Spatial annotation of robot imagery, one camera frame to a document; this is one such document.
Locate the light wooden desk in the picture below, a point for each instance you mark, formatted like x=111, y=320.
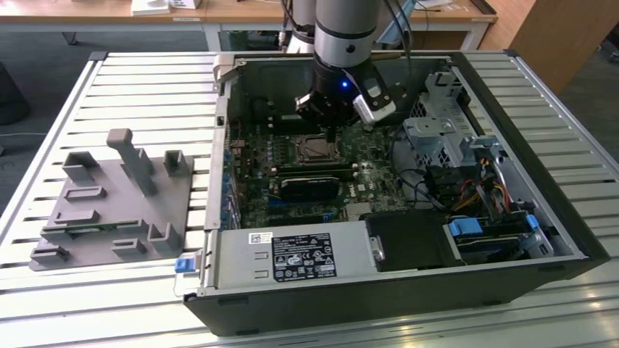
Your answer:
x=73, y=17

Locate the black RAM slot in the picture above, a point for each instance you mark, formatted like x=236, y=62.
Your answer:
x=286, y=127
x=284, y=121

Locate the black RAM stick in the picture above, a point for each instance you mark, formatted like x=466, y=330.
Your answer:
x=314, y=167
x=314, y=173

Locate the blue power supply latch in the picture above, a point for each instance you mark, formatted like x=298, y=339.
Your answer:
x=186, y=264

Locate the black hard disk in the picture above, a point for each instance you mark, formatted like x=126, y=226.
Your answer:
x=489, y=246

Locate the plain white box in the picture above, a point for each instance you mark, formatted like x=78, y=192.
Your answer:
x=150, y=7

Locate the green motherboard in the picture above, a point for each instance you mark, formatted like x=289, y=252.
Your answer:
x=373, y=174

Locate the black graphics card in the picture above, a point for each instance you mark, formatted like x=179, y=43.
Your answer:
x=310, y=188

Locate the grey case latch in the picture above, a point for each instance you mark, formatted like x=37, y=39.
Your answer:
x=222, y=67

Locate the blue plastic clip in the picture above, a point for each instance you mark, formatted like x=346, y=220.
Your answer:
x=532, y=222

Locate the CPU socket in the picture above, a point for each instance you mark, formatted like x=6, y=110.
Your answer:
x=300, y=162

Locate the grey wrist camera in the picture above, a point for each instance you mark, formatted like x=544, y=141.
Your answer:
x=377, y=105

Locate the silver chipset heatsink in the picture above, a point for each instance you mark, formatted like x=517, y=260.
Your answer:
x=361, y=212

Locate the white box with dark print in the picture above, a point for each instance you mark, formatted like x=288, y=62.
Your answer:
x=186, y=3

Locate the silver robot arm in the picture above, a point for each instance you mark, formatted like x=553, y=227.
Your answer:
x=344, y=32

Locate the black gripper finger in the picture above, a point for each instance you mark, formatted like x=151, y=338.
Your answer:
x=348, y=125
x=312, y=107

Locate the grey parts rack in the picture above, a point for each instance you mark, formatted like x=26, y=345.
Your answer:
x=117, y=214

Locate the white papers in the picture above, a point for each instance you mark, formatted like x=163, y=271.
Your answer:
x=438, y=3

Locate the green RAM stick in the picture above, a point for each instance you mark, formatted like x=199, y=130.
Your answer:
x=105, y=228

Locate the silver metal drive cage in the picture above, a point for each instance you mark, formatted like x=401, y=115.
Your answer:
x=426, y=137

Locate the blue disk carrier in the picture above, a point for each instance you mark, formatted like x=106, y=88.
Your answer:
x=465, y=227

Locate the silver power supply unit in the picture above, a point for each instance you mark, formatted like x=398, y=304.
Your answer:
x=233, y=253

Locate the wooden cabinet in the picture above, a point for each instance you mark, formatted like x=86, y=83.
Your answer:
x=557, y=36

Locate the black plastic shroud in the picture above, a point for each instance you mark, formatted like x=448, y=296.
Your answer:
x=412, y=239

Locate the black PC case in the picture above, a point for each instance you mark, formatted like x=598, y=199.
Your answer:
x=338, y=304

